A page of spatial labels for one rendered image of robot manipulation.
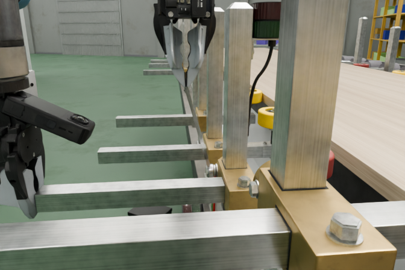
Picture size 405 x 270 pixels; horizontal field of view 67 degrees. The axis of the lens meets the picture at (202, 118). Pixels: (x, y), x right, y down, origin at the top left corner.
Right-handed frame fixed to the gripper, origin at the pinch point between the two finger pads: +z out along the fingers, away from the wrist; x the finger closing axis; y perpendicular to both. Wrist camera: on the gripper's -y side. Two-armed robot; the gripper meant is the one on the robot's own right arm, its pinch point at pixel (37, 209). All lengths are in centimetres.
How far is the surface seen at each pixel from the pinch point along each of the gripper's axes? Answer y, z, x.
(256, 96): -47, -7, -46
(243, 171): -32.2, -4.3, -1.0
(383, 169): -51, -7, 6
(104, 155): -5.3, 1.1, -23.4
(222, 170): -28.8, -4.2, -1.7
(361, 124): -60, -7, -14
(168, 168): -16, 83, -189
